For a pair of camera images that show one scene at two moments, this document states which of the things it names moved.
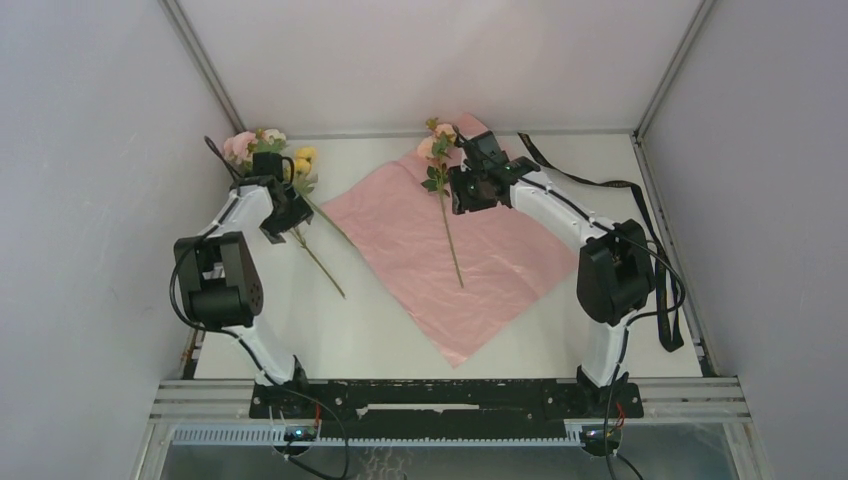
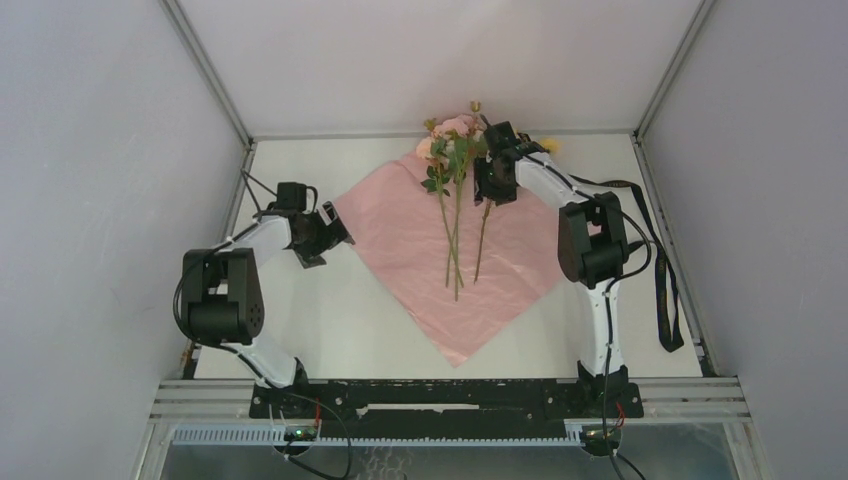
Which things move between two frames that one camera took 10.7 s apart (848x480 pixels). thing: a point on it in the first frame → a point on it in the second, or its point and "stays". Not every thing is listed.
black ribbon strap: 669,320 stays
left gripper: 300,212 → 333,235
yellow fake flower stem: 303,245 → 476,106
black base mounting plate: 444,407 stays
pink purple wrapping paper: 461,279 stays
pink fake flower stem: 241,146 → 465,138
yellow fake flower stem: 304,181 → 550,144
